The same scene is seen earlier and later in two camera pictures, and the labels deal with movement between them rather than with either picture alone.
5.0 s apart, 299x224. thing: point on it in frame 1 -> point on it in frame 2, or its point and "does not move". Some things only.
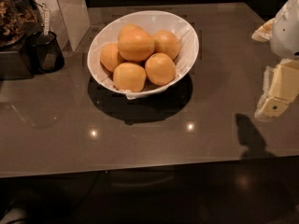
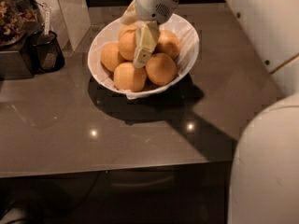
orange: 109,56 does not move
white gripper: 286,32 -> 151,4
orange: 165,42 does not move
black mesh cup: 46,55 does not move
